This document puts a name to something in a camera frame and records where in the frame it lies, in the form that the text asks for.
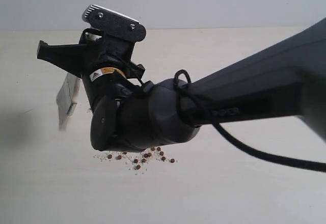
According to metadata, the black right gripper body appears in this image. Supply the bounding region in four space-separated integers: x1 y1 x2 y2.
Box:
79 28 145 97

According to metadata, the white paint brush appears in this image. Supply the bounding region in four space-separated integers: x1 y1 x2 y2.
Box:
56 58 94 131

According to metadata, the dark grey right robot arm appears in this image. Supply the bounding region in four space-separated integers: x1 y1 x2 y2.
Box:
37 20 325 152

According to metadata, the pile of brown pellets and grains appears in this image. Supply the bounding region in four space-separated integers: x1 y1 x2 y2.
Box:
93 147 178 175

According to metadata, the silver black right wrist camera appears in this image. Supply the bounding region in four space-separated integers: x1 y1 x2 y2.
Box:
81 5 146 43

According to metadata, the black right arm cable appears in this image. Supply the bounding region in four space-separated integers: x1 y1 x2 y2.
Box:
112 55 326 173

